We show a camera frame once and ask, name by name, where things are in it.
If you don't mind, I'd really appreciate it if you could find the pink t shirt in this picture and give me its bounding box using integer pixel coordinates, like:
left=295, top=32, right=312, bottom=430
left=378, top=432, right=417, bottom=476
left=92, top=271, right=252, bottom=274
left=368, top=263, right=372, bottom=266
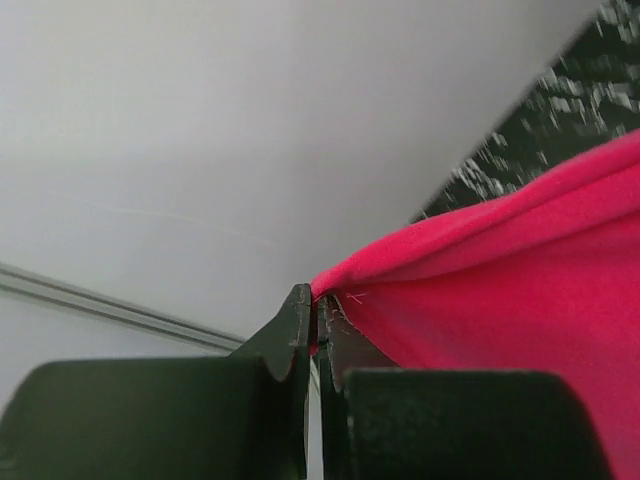
left=311, top=132, right=639, bottom=479

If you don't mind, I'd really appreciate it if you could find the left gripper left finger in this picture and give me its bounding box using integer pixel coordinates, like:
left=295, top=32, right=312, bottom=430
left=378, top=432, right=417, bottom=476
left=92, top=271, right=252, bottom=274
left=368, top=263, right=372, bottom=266
left=1, top=284, right=312, bottom=479

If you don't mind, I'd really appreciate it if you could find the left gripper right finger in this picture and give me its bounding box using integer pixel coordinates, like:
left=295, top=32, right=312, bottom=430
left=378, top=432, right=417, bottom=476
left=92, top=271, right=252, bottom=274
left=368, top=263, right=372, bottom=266
left=316, top=296, right=613, bottom=479

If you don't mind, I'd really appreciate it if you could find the left aluminium frame post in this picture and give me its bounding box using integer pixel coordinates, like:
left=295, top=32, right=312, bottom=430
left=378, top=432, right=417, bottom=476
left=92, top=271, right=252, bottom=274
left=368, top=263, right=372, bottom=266
left=0, top=261, right=321, bottom=391

